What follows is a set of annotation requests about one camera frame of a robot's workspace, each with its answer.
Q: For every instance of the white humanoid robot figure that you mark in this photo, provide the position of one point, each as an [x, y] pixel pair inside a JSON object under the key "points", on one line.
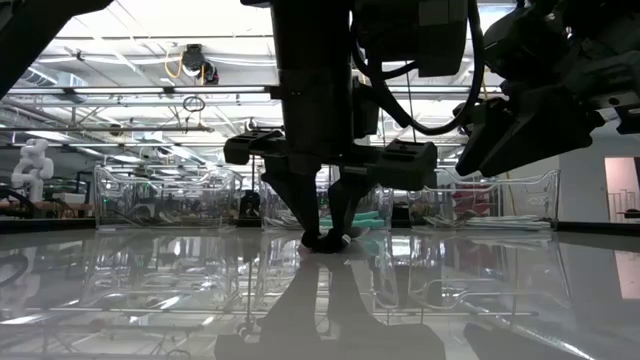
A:
{"points": [[32, 165]]}

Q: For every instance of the red storage bin rack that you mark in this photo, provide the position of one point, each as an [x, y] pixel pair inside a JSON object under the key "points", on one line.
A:
{"points": [[472, 202]]}

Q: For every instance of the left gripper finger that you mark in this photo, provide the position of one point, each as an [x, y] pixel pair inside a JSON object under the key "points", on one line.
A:
{"points": [[300, 210], [345, 210]]}

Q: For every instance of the wooden workbench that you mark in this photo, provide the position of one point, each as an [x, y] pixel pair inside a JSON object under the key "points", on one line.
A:
{"points": [[30, 206]]}

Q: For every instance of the white box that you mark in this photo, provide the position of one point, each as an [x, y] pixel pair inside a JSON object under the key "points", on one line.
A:
{"points": [[70, 198]]}

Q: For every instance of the silver ceiling air duct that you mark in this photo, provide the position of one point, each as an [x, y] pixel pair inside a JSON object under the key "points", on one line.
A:
{"points": [[40, 80]]}

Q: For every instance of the clear plastic bin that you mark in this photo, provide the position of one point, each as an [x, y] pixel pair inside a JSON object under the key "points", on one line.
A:
{"points": [[552, 200], [100, 200], [387, 205]]}

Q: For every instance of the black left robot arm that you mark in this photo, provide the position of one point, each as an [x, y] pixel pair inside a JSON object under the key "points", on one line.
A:
{"points": [[30, 30]]}

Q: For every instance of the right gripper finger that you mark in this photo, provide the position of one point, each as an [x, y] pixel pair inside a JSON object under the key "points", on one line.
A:
{"points": [[545, 135], [482, 135]]}

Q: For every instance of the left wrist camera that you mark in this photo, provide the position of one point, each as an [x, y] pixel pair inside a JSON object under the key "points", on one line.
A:
{"points": [[425, 35]]}

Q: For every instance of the pale pink door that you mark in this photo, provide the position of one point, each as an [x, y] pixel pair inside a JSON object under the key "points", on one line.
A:
{"points": [[622, 190]]}

